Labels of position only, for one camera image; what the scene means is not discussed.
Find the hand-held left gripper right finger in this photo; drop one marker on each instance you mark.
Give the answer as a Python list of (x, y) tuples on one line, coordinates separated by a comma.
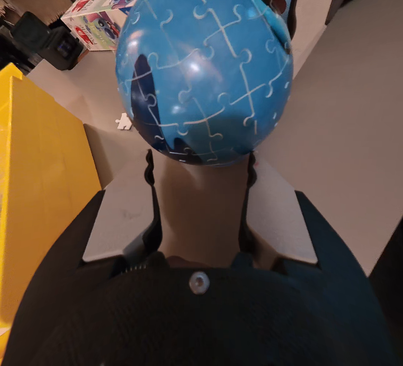
[(277, 215)]

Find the blue puzzle ball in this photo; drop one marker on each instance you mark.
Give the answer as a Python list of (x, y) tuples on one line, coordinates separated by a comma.
[(201, 67)]

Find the white puzzle piece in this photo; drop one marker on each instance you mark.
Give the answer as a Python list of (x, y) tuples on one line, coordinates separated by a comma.
[(124, 122)]

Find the yellow plastic bin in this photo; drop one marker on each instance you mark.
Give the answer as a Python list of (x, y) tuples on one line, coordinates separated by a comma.
[(47, 167)]

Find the black camera on mount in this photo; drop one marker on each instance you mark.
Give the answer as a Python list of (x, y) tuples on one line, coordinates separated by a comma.
[(41, 42)]

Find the colourful puzzle box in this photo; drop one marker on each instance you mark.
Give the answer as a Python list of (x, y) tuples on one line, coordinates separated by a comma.
[(94, 13)]

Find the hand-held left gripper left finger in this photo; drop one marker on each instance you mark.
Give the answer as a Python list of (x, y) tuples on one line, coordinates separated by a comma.
[(126, 215)]

